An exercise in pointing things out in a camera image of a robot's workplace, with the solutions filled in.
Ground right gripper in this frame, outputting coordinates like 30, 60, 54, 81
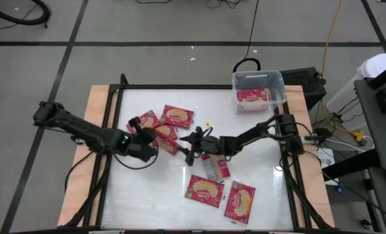
176, 126, 223, 166

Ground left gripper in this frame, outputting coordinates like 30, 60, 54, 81
121, 116, 159, 163

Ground clear plastic bin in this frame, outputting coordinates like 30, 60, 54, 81
231, 70, 289, 115

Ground black power adapter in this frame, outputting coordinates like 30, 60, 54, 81
305, 127, 333, 142

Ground white paper sheet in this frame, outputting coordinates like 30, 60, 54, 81
316, 148, 336, 170

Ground black desk support beam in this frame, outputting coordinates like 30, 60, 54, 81
321, 148, 381, 182

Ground grey desk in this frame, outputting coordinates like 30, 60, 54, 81
354, 77, 386, 173

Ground white plastic container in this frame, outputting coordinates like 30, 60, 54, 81
326, 53, 386, 131

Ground black diagonal bar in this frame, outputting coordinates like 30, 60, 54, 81
365, 57, 386, 90

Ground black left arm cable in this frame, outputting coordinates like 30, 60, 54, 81
111, 148, 160, 171

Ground black cable under table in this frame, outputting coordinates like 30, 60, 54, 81
64, 151, 95, 193

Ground black hanging cable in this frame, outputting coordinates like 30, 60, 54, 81
231, 0, 261, 74

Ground tangled floor cables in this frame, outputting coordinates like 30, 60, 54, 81
205, 0, 246, 10

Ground white power cable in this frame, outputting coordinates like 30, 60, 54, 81
324, 135, 375, 153

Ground black corrugated hose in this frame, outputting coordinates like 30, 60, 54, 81
0, 0, 52, 29

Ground yellow extension cable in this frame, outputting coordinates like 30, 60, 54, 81
319, 0, 366, 142

